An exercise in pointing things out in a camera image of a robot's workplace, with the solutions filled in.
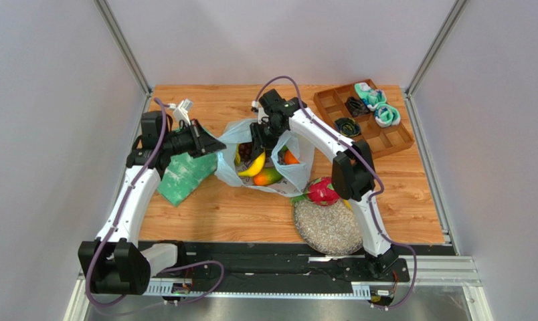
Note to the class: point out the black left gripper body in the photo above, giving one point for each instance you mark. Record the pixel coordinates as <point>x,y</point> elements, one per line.
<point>188,140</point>

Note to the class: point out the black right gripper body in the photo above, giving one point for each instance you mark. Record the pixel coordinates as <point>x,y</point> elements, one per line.
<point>257,135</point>

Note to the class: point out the light blue plastic bag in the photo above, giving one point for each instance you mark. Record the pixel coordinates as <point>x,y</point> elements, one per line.
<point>295,177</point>

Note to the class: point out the red fake dragon fruit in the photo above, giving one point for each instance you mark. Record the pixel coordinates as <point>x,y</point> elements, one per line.
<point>319,192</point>

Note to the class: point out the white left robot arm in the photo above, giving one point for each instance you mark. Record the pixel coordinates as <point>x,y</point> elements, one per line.
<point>113,262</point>

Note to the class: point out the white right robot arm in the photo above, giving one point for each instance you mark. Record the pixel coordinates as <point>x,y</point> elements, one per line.
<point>353,174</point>

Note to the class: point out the dark fake grapes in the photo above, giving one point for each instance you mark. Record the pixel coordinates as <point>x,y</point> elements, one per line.
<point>245,151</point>

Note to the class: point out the yellow fake banana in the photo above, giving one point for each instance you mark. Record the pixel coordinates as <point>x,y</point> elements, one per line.
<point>256,166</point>

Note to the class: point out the orange fake fruit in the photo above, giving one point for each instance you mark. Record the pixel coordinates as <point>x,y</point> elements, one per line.
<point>290,159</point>

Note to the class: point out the green fake mango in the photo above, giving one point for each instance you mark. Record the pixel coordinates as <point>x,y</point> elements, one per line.
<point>267,176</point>

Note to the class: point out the green white cloth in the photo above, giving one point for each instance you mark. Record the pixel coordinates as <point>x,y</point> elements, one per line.
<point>183,175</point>

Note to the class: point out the wooden compartment tray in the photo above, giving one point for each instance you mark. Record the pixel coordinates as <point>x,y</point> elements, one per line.
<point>382,141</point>

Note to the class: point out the dark blue yellow rolled sock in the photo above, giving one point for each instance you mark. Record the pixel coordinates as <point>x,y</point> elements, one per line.
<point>347,127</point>

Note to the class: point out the black patterned rolled sock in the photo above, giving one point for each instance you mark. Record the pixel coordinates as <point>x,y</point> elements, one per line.
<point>356,107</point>

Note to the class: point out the green white sock far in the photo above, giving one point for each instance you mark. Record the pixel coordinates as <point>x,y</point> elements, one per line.
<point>372,98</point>

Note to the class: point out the green white sock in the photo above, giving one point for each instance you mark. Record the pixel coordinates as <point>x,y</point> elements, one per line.
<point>372,98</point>
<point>386,116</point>

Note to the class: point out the speckled round plate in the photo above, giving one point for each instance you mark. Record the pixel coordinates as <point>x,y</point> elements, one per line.
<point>331,230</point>

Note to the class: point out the green white sock near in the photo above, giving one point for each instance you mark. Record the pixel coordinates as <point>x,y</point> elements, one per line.
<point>386,116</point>

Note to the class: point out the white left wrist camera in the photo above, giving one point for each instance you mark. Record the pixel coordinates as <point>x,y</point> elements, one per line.
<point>181,110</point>

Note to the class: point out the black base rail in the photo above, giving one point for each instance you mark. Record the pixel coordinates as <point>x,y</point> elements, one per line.
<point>281,268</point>

